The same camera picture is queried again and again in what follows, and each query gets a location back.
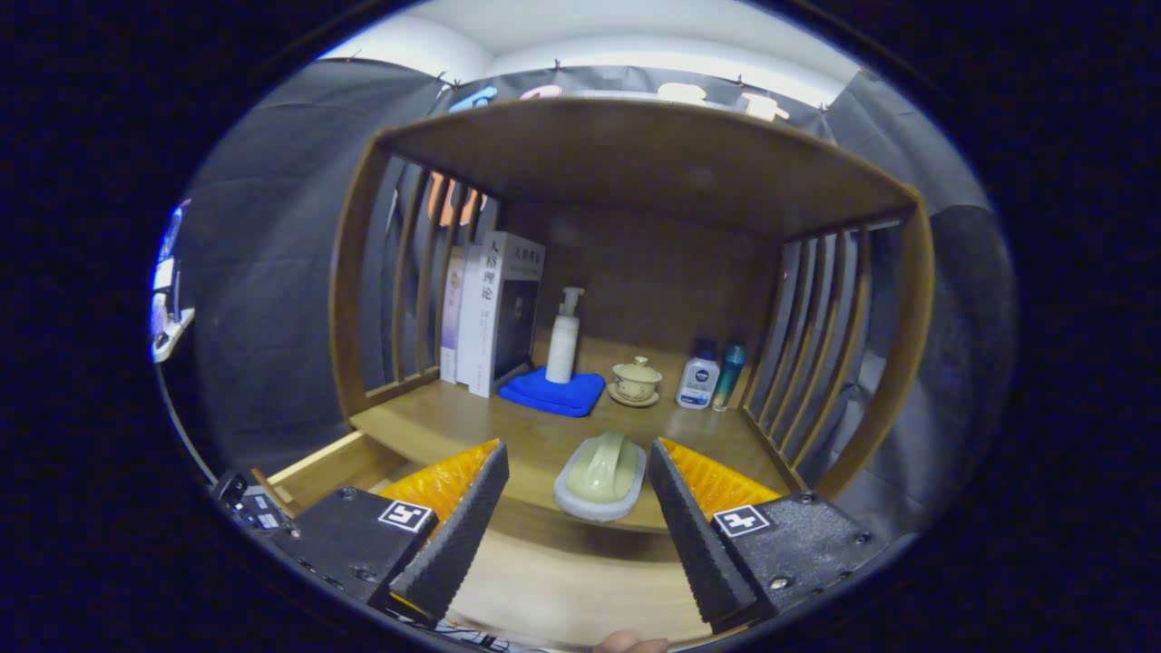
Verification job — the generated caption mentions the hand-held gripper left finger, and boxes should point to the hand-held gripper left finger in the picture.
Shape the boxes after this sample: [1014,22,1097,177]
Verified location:
[272,440,511,625]

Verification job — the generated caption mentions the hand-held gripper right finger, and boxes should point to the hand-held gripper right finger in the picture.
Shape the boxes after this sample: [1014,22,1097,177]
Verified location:
[648,438,894,633]

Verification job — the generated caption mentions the green-handled grey scrub brush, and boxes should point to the green-handled grey scrub brush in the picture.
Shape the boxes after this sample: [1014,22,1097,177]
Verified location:
[553,430,649,523]

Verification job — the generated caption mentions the wooden countertop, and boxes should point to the wooden countertop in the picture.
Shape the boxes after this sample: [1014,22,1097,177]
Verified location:
[349,367,795,534]

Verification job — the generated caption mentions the wooden cabinet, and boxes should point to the wooden cabinet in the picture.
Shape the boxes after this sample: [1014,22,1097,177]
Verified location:
[328,95,935,502]

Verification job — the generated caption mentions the white bottle with blue cap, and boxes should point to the white bottle with blue cap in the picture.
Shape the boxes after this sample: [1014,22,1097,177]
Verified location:
[676,338,721,411]

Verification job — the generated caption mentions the teal slim bottle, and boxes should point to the teal slim bottle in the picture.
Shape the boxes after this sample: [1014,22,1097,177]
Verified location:
[712,343,747,413]

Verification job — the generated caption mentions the beige lidded teacup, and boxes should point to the beige lidded teacup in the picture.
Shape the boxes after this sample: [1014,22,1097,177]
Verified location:
[606,356,663,408]

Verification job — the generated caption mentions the folded blue cloth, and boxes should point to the folded blue cloth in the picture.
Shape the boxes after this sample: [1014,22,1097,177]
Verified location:
[497,365,607,418]

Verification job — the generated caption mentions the black device box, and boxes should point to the black device box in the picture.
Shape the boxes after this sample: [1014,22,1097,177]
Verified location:
[213,472,300,541]

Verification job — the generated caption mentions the white pump bottle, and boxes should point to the white pump bottle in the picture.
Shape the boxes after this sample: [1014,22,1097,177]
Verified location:
[544,287,585,385]

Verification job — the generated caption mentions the thin pale purple book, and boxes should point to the thin pale purple book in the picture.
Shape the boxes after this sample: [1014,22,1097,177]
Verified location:
[439,247,468,385]

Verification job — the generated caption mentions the thick white book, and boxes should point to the thick white book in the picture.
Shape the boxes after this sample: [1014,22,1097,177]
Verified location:
[456,230,547,398]

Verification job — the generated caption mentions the white monitor stand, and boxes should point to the white monitor stand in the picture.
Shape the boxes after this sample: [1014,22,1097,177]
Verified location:
[150,290,196,364]

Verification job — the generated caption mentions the loose thin cables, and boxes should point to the loose thin cables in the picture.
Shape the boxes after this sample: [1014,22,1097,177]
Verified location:
[426,617,545,652]

